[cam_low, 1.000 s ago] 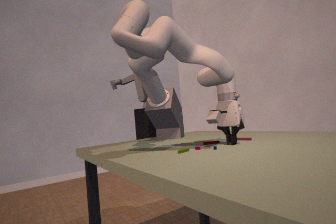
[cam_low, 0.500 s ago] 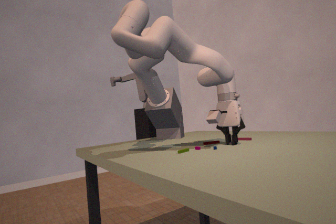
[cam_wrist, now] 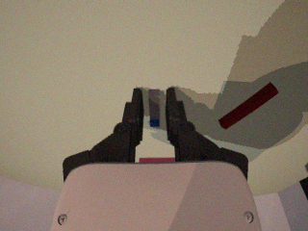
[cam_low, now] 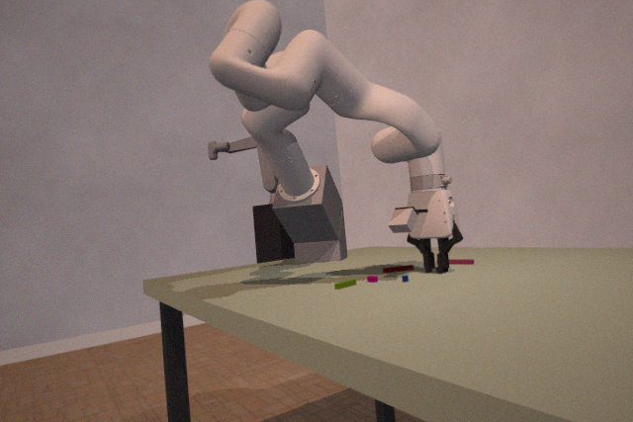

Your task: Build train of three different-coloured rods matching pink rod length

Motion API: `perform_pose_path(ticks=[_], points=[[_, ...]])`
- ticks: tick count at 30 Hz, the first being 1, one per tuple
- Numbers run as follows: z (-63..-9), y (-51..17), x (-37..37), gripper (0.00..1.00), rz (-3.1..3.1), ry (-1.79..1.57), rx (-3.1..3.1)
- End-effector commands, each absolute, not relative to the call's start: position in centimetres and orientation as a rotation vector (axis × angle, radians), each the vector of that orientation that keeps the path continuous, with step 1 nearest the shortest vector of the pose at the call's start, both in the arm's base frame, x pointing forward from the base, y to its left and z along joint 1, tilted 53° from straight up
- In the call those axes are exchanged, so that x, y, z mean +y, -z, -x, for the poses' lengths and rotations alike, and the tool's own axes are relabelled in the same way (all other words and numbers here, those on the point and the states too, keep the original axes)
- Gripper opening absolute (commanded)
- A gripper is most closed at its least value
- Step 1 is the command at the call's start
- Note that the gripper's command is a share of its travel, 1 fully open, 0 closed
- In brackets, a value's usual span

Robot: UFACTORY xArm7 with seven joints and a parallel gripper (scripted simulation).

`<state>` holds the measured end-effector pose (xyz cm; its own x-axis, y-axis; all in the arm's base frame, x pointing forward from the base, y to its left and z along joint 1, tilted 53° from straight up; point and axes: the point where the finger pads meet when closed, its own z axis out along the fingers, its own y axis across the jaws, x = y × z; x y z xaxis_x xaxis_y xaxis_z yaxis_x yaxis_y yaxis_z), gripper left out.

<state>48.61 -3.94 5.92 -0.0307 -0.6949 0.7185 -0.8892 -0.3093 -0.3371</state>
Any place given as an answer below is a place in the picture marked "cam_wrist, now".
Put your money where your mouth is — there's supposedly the pink rod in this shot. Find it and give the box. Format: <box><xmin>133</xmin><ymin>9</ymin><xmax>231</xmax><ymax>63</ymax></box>
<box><xmin>139</xmin><ymin>158</ymin><xmax>175</xmax><ymax>163</ymax></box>

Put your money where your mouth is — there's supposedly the small blue block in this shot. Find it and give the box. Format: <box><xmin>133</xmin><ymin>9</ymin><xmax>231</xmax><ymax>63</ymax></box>
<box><xmin>150</xmin><ymin>119</ymin><xmax>160</xmax><ymax>127</ymax></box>

